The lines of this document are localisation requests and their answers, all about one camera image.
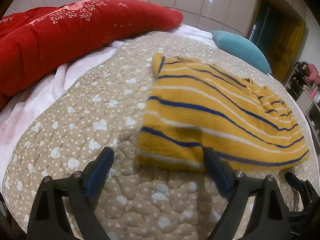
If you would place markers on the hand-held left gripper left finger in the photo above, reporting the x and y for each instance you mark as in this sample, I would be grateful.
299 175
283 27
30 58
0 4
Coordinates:
96 177

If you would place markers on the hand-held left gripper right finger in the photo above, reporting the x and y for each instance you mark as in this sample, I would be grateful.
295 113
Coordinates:
220 175

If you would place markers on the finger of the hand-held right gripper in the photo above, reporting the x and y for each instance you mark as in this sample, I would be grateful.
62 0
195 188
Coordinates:
295 181

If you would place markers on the yellow striped knit sweater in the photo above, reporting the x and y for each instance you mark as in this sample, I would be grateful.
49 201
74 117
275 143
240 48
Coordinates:
212 115

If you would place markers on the beige dotted quilted bedspread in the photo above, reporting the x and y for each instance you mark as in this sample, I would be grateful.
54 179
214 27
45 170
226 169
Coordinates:
87 120

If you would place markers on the cluttered shelf rack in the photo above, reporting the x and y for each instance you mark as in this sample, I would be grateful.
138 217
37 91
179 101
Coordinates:
306 85

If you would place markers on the white pink sheet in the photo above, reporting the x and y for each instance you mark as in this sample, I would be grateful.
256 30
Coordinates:
30 102

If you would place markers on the teal pillow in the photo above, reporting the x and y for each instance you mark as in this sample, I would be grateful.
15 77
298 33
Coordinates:
242 48

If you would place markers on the brown wooden door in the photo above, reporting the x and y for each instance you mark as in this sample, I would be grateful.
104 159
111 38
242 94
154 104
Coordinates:
287 47

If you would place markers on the red floral blanket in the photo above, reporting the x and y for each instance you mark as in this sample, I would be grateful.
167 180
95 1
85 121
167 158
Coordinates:
62 37

